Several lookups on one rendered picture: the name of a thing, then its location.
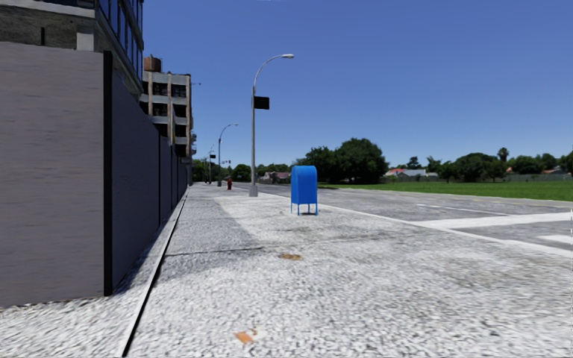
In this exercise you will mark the blue letter box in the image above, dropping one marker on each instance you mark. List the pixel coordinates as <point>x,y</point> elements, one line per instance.
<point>304,185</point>

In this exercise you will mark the grey street lamp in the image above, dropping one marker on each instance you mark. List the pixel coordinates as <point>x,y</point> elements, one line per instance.
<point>210,168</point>
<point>253,134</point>
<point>219,156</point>

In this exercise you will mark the trees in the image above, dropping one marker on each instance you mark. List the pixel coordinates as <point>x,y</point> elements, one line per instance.
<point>474,166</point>
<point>349,161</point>

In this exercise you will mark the row of buildings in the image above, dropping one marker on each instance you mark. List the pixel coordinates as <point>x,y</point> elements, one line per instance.
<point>409,172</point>

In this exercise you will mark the pale concrete building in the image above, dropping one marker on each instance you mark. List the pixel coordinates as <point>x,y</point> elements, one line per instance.
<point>168,105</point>

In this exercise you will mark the grey concrete building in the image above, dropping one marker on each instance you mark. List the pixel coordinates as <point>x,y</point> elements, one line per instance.
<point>53,170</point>

